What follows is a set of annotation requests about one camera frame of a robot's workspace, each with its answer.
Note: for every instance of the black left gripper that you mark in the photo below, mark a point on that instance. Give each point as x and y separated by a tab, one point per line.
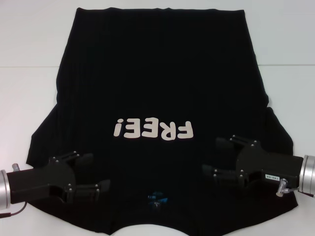
41	179

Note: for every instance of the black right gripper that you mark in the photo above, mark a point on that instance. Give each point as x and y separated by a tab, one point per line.
258	164

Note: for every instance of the black shirt with FREE print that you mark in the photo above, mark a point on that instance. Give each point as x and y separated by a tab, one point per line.
157	73

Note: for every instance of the silver plug connector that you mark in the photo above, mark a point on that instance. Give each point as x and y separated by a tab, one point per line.
281	187
16	166

